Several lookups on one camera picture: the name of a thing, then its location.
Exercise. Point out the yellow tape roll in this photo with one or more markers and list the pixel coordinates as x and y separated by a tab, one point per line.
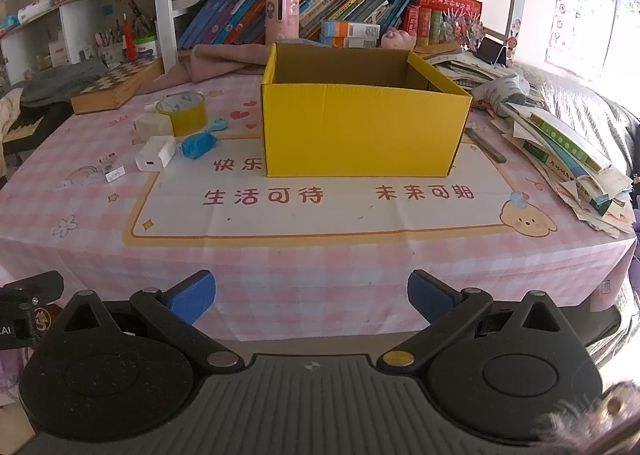
186	111

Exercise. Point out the orange white box stack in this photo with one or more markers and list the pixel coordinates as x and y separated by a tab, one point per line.
342	34

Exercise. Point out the white green-lid jar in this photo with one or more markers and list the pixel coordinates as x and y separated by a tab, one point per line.
147	47

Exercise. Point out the red thick dictionary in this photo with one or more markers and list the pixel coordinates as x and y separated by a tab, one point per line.
471	8

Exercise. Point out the red bottle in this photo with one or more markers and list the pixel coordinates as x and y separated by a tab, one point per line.
130	48

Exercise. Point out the pink cylindrical container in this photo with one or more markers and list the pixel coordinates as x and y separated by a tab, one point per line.
281	21

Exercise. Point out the black phone stand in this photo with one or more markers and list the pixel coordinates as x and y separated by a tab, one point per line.
492	51

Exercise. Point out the yellow cardboard box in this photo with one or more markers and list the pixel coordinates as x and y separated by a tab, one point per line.
340	112

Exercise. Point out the white power adapter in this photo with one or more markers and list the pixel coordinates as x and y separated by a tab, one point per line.
156	154

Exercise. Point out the piano keyboard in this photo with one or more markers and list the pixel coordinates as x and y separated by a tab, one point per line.
34	126

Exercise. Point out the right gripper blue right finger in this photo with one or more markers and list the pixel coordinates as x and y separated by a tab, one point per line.
452	315

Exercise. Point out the pile of papers and booklets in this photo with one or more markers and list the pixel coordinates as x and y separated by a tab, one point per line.
580	142

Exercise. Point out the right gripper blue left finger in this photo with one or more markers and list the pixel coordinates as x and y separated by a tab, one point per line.
171	315

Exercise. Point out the pink pig figurine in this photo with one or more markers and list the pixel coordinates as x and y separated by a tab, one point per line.
395	39

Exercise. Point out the small red white box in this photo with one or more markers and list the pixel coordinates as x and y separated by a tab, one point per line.
112	168

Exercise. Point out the cream rectangular block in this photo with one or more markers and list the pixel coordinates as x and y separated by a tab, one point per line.
152	124

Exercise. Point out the grey folded garment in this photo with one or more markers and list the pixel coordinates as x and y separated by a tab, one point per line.
61	83

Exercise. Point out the pink checkered tablecloth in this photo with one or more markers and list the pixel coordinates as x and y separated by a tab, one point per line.
293	257

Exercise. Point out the pink mauve cloth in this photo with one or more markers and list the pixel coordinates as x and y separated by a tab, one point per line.
210	61

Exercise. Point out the row of leaning books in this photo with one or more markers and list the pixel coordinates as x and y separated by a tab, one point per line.
242	22

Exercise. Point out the light blue smiley toy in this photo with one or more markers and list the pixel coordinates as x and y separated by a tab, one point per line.
217	125

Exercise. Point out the wooden chess board box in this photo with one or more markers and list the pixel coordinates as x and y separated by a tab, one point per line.
116	87

